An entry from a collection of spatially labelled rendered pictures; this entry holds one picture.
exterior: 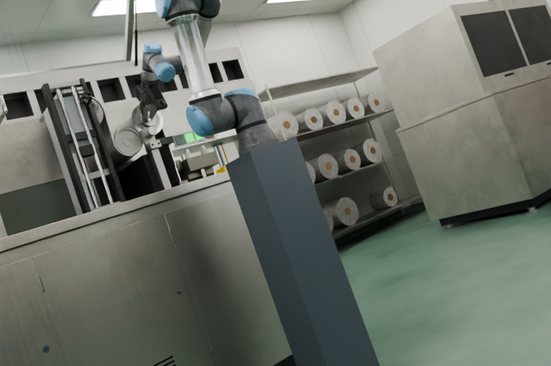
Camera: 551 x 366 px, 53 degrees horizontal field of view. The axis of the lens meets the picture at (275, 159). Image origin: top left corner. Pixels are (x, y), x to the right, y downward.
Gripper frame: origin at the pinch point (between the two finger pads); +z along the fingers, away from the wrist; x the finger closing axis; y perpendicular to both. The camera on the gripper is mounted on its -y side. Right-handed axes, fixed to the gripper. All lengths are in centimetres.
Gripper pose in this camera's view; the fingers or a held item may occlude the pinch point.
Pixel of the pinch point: (148, 120)
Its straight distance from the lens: 251.1
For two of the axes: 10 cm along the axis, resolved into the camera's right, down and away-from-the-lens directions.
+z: -2.1, 8.0, 5.6
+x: -7.6, 2.3, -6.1
